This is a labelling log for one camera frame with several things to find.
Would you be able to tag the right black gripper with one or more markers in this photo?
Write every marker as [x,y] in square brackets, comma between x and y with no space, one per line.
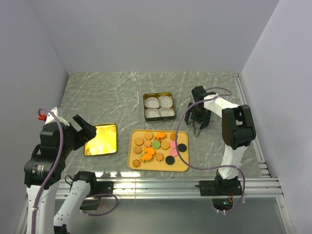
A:
[205,119]

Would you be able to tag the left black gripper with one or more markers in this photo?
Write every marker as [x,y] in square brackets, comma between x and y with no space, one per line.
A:
[87,131]

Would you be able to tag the gold tin lid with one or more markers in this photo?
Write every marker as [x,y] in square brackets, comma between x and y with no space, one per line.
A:
[105,142]

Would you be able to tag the dark green cookie tin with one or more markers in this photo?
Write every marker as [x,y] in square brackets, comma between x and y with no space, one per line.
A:
[157,95]

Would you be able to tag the orange fish cookie top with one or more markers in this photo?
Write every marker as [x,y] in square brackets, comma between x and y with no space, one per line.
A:
[161,135]

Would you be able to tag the orange fish cookie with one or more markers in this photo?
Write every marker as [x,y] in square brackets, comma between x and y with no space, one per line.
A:
[161,135]
[146,157]
[149,150]

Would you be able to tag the round dotted biscuit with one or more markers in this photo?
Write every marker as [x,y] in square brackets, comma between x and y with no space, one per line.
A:
[148,135]
[139,141]
[165,145]

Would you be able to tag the green round cookie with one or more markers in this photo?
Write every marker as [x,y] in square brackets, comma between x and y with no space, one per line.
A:
[156,144]

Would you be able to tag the metal serving tongs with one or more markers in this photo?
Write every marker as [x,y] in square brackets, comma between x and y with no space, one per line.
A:
[197,126]

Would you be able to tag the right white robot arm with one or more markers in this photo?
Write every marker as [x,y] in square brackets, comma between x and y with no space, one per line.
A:
[238,131]

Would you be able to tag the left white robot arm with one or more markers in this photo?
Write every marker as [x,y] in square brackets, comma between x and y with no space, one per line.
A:
[42,177]

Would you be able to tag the chocolate chip cookie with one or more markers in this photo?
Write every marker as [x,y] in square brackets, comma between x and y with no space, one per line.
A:
[173,136]

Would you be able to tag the white paper cup front right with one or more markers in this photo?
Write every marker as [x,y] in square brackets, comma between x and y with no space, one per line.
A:
[166,112]

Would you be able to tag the white paper cup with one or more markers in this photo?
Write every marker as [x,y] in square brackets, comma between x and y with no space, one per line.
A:
[165,101]
[166,112]
[152,113]
[152,102]

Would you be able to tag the black sandwich cookie right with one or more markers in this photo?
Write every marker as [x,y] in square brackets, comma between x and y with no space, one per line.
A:
[182,147]

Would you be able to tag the black sandwich cookie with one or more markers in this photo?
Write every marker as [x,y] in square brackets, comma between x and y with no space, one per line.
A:
[182,147]
[170,160]

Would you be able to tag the white paper cup back right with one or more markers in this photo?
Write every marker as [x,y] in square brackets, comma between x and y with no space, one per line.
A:
[165,101]

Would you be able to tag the pink sandwich cookie upper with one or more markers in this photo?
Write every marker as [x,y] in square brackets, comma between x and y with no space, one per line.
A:
[173,144]

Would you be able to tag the pink sandwich cookie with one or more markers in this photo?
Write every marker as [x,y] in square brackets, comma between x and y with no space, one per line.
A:
[173,144]
[173,152]

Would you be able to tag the pink sandwich cookie lower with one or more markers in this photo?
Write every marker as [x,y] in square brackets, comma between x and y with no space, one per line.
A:
[173,152]

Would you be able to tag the white paper cup back left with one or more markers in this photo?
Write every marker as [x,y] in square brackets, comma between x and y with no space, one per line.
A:
[152,102]

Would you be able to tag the white paper cup front left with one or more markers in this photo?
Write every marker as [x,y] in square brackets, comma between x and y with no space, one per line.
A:
[152,113]

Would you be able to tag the black sandwich cookie lower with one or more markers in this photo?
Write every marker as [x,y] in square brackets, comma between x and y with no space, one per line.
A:
[170,160]

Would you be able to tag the round dotted biscuit top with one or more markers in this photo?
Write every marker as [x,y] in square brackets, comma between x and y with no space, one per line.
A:
[148,135]

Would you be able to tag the swirl cookie bottom left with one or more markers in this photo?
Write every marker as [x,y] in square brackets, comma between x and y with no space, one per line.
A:
[136,163]

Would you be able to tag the orange fish cookie middle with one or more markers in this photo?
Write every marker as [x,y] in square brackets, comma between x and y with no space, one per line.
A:
[149,150]

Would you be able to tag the yellow plastic tray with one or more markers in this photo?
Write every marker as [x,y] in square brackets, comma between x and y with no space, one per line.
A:
[181,160]

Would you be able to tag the orange fish cookie bottom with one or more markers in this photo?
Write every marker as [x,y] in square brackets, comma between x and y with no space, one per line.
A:
[146,157]

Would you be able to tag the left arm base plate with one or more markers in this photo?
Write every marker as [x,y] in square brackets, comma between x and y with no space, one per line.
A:
[92,203]

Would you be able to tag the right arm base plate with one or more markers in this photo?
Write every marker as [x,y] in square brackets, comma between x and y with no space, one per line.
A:
[217,192]

